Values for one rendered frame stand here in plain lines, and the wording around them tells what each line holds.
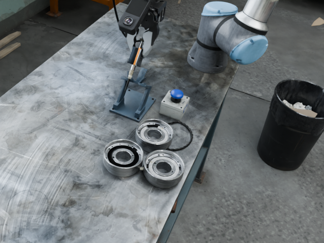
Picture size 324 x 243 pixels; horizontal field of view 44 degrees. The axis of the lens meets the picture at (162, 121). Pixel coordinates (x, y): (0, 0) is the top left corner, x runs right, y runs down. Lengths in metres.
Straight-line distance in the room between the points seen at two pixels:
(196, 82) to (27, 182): 0.68
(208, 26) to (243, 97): 1.48
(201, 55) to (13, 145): 0.72
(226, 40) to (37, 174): 0.72
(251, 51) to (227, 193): 1.02
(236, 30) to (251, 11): 0.07
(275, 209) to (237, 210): 0.20
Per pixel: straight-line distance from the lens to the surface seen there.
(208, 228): 1.99
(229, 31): 1.34
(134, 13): 1.02
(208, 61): 1.46
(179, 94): 1.21
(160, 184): 1.01
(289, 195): 2.28
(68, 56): 1.46
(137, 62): 1.11
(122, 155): 1.07
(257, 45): 1.32
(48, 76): 1.35
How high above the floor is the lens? 1.58
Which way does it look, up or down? 40 degrees down
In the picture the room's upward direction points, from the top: 11 degrees clockwise
